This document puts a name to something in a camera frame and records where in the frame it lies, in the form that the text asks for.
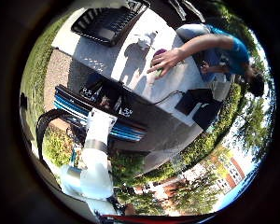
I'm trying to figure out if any black box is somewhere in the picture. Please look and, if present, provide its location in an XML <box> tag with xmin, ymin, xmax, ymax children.
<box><xmin>191</xmin><ymin>98</ymin><xmax>224</xmax><ymax>131</ymax></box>

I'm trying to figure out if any black cable on table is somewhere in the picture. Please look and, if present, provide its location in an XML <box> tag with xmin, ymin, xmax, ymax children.
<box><xmin>151</xmin><ymin>90</ymin><xmax>186</xmax><ymax>106</ymax></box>

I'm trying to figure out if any black laptop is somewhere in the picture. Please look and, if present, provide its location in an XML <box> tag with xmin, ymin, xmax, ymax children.
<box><xmin>174</xmin><ymin>88</ymin><xmax>213</xmax><ymax>117</ymax></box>

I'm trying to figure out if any white plush toy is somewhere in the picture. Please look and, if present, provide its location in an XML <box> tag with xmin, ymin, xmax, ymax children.
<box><xmin>136</xmin><ymin>30</ymin><xmax>159</xmax><ymax>50</ymax></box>

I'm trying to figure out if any red brick building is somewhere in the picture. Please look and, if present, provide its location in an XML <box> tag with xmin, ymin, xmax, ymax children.
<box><xmin>204</xmin><ymin>154</ymin><xmax>248</xmax><ymax>190</ymax></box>

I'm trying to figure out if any black slatted plastic basket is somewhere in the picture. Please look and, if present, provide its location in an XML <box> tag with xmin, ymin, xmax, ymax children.
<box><xmin>70</xmin><ymin>0</ymin><xmax>151</xmax><ymax>48</ymax></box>

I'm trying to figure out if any person in blue shirt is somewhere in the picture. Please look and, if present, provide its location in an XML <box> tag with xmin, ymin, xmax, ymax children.
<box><xmin>146</xmin><ymin>22</ymin><xmax>266</xmax><ymax>98</ymax></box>

